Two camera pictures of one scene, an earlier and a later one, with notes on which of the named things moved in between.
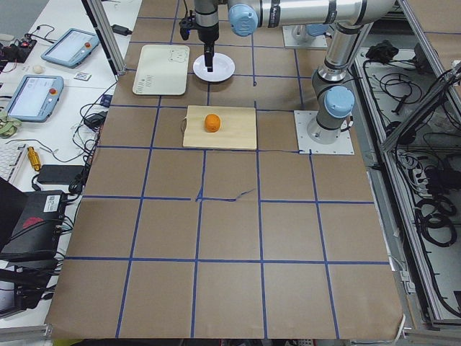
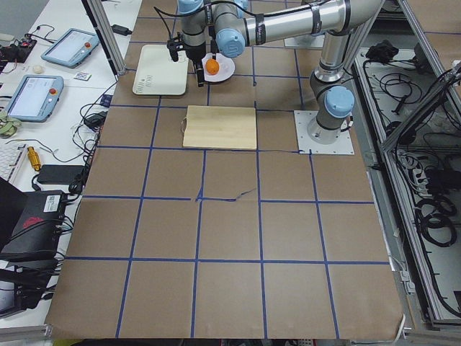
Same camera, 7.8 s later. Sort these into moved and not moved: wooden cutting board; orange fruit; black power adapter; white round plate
Moved: orange fruit
Not moved: wooden cutting board; black power adapter; white round plate
